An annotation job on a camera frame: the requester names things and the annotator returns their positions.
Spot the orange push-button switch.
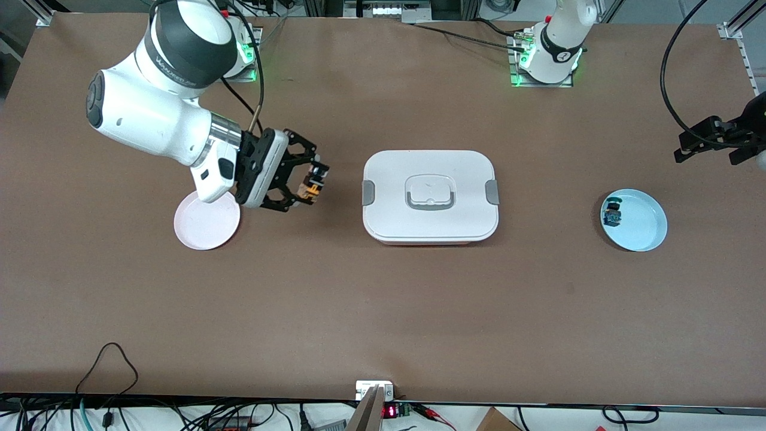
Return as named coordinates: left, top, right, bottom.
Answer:
left=302, top=163, right=330, bottom=203

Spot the white lidded lunch box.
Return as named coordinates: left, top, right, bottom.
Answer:
left=361, top=150, right=500, bottom=245

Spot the brown cardboard box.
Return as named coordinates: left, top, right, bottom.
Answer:
left=476, top=407, right=522, bottom=431

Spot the pink round plate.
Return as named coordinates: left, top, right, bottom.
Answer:
left=174, top=190, right=241, bottom=250

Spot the light blue round plate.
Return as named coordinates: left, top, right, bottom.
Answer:
left=600, top=189, right=668, bottom=252

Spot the small white device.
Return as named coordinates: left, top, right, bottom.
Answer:
left=355, top=381, right=394, bottom=400

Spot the grey wooden bar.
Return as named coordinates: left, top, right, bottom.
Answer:
left=346, top=386, right=385, bottom=431

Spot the red clip lead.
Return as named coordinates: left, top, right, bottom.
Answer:
left=416, top=404, right=457, bottom=431

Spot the aluminium profile bar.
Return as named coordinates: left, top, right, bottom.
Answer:
left=24, top=0, right=57, bottom=28

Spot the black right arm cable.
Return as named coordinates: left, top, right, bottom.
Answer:
left=150, top=0, right=266, bottom=135

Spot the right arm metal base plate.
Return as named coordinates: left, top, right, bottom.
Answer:
left=238, top=27, right=263, bottom=83

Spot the aluminium corner bracket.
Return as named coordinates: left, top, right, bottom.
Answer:
left=717, top=0, right=766, bottom=78

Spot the metal frame with lights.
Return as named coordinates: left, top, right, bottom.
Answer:
left=343, top=0, right=433, bottom=20

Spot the black cable across table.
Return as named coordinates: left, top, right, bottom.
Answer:
left=404, top=18, right=527, bottom=51

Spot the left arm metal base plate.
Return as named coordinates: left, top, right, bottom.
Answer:
left=509, top=33, right=574, bottom=89

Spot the thin black looped cable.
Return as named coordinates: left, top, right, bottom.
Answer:
left=75, top=342, right=139, bottom=399

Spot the black cable below table edge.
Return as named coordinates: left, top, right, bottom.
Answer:
left=601, top=406, right=660, bottom=425

